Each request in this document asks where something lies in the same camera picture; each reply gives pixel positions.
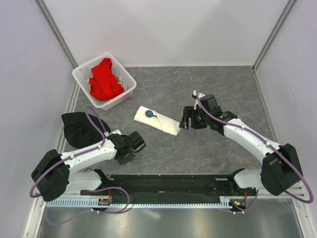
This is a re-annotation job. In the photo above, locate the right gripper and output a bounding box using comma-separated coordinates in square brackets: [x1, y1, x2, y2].
[179, 106, 210, 129]

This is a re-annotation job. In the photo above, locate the silver metal fork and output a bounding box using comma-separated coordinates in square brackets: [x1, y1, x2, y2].
[125, 162, 131, 169]

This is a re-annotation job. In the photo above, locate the white cloth napkin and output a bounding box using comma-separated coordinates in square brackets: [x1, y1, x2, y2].
[134, 106, 180, 136]

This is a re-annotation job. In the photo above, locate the blue plastic spoon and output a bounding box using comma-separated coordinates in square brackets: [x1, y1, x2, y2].
[145, 110, 158, 119]

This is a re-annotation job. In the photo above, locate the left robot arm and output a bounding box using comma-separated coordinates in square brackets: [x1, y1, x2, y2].
[30, 130, 146, 202]

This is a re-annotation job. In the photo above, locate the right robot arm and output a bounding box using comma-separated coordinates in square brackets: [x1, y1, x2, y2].
[179, 91, 303, 196]

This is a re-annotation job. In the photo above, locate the black cloth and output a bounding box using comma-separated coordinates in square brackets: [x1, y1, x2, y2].
[61, 112, 102, 149]

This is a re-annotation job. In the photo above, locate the red cloth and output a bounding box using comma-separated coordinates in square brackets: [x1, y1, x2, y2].
[89, 58, 124, 101]

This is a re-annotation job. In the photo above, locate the grey cloth in basket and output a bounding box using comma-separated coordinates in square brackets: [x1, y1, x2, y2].
[117, 75, 127, 90]

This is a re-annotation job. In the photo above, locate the white plastic basket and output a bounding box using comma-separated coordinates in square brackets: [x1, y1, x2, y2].
[72, 53, 137, 111]

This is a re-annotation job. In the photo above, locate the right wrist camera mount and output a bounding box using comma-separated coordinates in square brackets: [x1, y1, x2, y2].
[192, 90, 205, 110]

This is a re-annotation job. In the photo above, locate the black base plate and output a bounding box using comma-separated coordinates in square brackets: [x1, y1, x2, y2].
[80, 174, 258, 204]

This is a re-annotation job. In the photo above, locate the slotted cable duct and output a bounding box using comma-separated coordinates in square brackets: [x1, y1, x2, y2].
[46, 197, 233, 209]

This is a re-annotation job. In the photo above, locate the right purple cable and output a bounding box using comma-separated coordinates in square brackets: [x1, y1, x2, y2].
[195, 95, 312, 216]

